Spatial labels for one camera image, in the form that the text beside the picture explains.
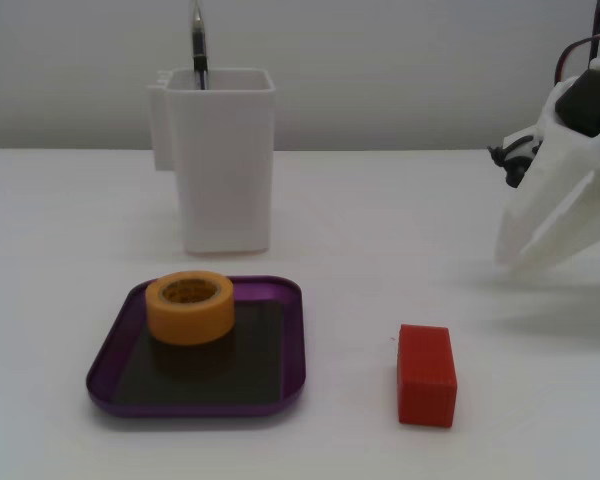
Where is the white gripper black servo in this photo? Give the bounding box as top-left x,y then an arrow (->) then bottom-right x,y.
494,68 -> 600,275

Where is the yellow tape roll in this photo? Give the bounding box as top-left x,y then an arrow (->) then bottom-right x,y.
144,269 -> 236,347

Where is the red rectangular block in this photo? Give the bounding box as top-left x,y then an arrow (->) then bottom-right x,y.
395,323 -> 458,429

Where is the purple metal tray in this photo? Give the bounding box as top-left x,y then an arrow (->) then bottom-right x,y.
85,274 -> 307,419

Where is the white plastic pen holder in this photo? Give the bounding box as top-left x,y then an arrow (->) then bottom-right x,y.
146,67 -> 277,257

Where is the black pen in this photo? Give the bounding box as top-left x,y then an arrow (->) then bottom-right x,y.
188,0 -> 211,92

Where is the black cable bundle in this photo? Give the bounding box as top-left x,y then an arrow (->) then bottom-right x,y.
486,133 -> 542,189

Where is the red and black servo wire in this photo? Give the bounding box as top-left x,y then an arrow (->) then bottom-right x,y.
551,29 -> 600,82

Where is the dark thin cable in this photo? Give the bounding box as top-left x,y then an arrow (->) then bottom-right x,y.
591,0 -> 600,64

